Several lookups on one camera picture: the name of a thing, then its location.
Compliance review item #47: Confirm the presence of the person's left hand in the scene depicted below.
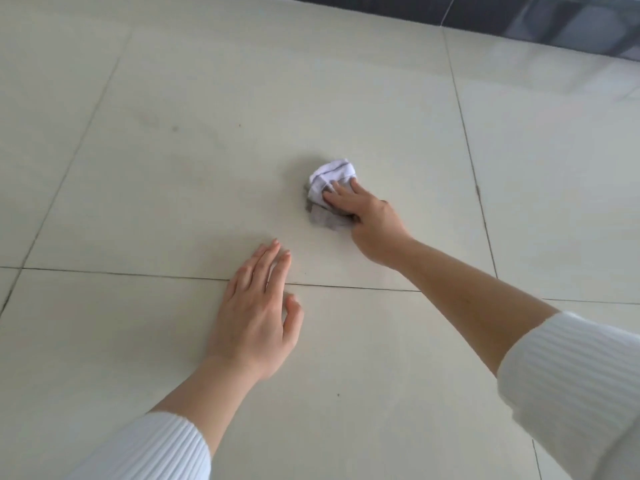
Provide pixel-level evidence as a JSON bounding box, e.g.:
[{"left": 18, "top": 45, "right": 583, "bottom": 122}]
[{"left": 203, "top": 238, "right": 305, "bottom": 385}]

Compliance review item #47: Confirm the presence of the person's right hand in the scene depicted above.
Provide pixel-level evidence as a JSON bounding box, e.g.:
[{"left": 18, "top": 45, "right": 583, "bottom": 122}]
[{"left": 322, "top": 177, "right": 413, "bottom": 269}]

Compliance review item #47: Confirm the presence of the grey wiping rag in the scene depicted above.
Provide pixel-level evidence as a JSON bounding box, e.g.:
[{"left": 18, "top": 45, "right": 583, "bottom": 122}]
[{"left": 303, "top": 158, "right": 359, "bottom": 233}]

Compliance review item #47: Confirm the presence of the person's right forearm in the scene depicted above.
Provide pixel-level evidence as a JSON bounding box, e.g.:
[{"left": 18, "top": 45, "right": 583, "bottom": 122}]
[{"left": 395, "top": 238, "right": 640, "bottom": 480}]

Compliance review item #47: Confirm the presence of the person's left forearm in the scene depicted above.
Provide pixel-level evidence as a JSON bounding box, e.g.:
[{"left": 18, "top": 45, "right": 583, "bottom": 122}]
[{"left": 65, "top": 357, "right": 251, "bottom": 480}]

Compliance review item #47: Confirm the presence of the black baseboard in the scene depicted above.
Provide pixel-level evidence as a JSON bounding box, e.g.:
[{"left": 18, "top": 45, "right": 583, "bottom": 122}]
[{"left": 279, "top": 0, "right": 640, "bottom": 63}]

